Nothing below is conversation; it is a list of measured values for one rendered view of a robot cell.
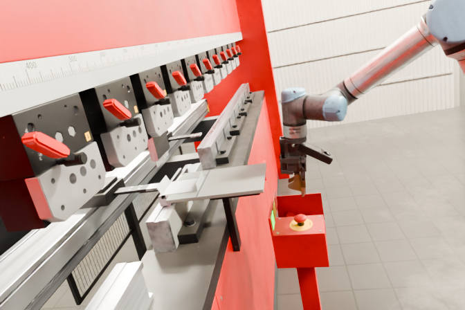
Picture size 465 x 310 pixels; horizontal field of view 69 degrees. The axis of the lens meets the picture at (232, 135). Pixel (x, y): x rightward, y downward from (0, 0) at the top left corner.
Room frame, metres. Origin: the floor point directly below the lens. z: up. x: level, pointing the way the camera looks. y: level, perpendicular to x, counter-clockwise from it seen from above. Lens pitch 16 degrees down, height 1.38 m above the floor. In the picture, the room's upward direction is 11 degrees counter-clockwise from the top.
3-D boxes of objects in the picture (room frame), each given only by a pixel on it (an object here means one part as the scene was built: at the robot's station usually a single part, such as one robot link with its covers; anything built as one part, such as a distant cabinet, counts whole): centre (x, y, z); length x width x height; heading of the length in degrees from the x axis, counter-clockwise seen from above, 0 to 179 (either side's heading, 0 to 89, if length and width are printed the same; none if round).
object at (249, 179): (0.90, 0.06, 1.00); 0.26 x 0.18 x 0.01; 79
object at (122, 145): (0.71, 0.25, 1.26); 0.15 x 0.09 x 0.17; 169
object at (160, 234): (0.98, 0.20, 0.92); 0.39 x 0.06 x 0.10; 169
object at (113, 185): (0.97, 0.36, 1.01); 0.26 x 0.12 x 0.05; 79
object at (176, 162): (1.59, 0.47, 0.81); 0.64 x 0.08 x 0.14; 79
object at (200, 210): (0.96, 0.14, 0.89); 0.30 x 0.05 x 0.03; 169
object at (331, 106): (0.98, -0.29, 1.13); 0.11 x 0.11 x 0.08; 51
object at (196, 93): (1.30, 0.13, 1.26); 0.15 x 0.09 x 0.17; 169
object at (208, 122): (2.33, 0.32, 0.81); 0.64 x 0.08 x 0.14; 79
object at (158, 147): (0.93, 0.21, 1.13); 0.10 x 0.02 x 0.10; 169
